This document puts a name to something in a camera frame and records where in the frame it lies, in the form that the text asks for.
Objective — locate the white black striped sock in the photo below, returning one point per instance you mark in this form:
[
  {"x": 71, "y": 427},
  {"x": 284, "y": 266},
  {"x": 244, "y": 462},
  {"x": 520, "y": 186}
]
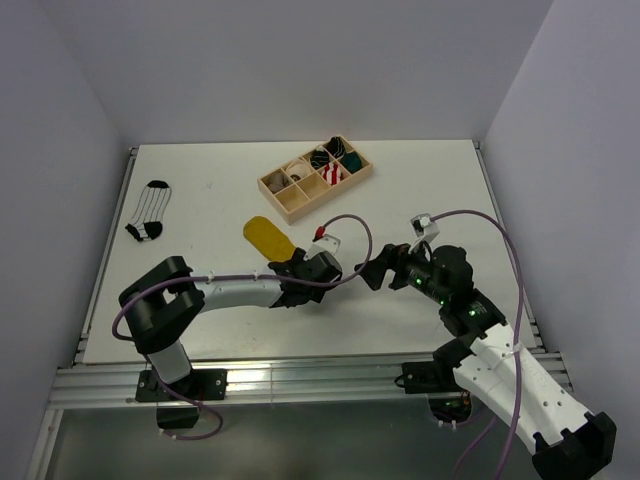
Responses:
[{"x": 146, "y": 221}]

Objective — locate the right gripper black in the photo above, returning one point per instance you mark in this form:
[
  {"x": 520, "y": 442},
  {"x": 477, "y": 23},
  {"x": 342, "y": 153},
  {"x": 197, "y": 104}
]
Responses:
[{"x": 391, "y": 256}]

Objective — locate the aluminium frame rail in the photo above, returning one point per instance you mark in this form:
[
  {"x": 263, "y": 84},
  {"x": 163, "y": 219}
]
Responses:
[{"x": 271, "y": 381}]

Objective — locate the black striped rolled sock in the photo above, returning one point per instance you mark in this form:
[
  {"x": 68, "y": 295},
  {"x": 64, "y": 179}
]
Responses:
[{"x": 336, "y": 147}]

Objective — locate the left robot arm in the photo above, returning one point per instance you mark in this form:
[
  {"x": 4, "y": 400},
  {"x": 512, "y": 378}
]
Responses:
[{"x": 160, "y": 305}]

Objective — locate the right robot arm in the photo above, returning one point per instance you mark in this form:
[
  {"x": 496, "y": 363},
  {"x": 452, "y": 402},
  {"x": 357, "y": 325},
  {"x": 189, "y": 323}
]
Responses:
[{"x": 566, "y": 440}]

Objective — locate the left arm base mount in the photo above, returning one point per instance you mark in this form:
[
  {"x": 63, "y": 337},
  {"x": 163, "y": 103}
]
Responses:
[{"x": 200, "y": 385}]

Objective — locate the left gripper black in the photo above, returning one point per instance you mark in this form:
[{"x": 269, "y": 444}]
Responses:
[{"x": 297, "y": 258}]

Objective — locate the black white rolled sock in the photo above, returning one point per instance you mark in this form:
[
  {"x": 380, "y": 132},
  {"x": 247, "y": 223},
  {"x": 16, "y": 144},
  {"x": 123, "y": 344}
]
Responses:
[{"x": 319, "y": 159}]

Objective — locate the wooden compartment tray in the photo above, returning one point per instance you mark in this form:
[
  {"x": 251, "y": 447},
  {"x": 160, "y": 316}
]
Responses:
[{"x": 303, "y": 197}]

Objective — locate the yellow sock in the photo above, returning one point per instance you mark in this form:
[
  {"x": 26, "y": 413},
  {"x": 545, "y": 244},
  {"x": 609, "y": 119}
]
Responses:
[{"x": 268, "y": 239}]

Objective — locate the red white striped rolled sock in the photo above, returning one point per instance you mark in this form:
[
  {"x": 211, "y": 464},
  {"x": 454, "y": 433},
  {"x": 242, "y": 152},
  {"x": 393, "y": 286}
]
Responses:
[{"x": 332, "y": 173}]

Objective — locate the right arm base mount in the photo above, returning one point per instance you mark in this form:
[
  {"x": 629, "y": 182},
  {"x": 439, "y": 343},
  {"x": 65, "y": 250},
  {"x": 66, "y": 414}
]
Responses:
[{"x": 447, "y": 401}]

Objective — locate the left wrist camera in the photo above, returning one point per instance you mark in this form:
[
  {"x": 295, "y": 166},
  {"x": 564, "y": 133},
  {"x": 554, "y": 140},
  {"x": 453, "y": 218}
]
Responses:
[{"x": 323, "y": 242}]

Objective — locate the beige rolled sock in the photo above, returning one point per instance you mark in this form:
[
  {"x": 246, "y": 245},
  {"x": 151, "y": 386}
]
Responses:
[{"x": 276, "y": 182}]

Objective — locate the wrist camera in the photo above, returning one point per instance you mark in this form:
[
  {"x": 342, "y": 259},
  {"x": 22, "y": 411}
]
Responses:
[
  {"x": 425, "y": 229},
  {"x": 323, "y": 242}
]

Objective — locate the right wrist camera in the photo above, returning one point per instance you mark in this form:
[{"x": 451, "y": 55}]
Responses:
[{"x": 425, "y": 229}]

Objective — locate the dark green rolled sock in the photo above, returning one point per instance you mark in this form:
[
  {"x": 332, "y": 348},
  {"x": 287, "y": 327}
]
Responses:
[{"x": 351, "y": 162}]

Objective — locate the cream rolled sock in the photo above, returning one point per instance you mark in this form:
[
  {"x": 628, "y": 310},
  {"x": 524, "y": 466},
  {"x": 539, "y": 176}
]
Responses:
[{"x": 298, "y": 169}]

